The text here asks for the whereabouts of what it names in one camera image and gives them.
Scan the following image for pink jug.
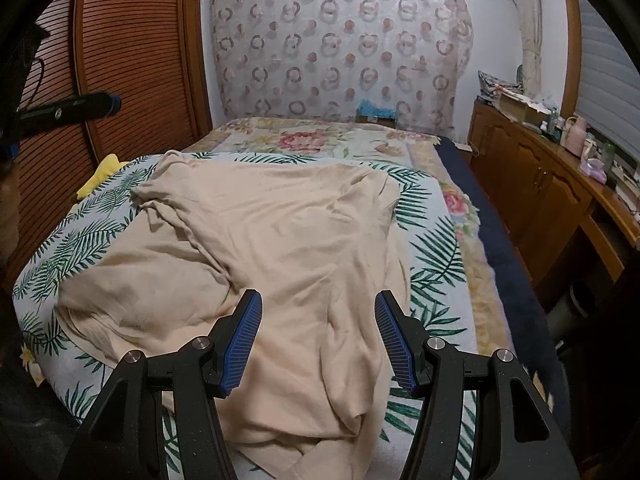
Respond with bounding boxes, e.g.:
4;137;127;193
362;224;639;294
562;116;589;154

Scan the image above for navy blue bed sheet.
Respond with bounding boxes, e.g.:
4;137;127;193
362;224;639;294
435;135;572;441

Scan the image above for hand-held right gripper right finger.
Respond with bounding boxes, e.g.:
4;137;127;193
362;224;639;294
375;289;581;480

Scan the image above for beige drape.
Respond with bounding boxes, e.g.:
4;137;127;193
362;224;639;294
515;0;547;92

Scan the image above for blue fringed box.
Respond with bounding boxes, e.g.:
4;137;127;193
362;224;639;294
356;99;399;129

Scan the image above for wooden sideboard cabinet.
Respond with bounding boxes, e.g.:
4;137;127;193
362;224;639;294
467;97;640;306

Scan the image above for leaf print blanket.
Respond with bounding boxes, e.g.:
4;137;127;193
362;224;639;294
12;152;478;480

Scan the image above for beige printed t-shirt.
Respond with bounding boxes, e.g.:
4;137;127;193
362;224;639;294
55;150;416;478

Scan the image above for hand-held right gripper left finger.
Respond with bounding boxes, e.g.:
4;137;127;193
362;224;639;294
59;288;263;480

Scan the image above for window roller blind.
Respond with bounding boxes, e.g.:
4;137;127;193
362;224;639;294
575;0;640;161

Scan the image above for circle pattern curtain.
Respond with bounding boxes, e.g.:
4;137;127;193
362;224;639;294
209;0;475;136

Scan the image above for floral bedspread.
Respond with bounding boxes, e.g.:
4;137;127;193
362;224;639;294
180;116;556;411

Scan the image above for yellow pillow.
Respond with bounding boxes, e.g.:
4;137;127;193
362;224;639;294
75;154;123;201

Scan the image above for cardboard box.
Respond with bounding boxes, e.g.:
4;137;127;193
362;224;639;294
499;91;545;125

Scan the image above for patterned fabric bag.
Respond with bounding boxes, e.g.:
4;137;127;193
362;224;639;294
477;70;522;102

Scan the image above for wooden louvered wardrobe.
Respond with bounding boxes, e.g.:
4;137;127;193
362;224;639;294
0;0;213;281

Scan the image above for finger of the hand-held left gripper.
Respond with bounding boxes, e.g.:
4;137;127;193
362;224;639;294
17;91;123;132

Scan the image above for purple plastic bag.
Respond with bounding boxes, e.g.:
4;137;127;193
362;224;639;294
580;157;609;184

